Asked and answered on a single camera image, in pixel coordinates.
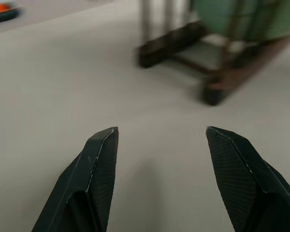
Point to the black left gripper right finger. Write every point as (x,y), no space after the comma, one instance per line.
(244,183)

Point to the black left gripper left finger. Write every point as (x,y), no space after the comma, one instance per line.
(87,183)

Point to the dark wooden dish rack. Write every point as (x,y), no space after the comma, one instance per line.
(207,60)

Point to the green plate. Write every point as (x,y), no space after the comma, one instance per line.
(246,18)

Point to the orange and black round object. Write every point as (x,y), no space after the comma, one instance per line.
(3,10)

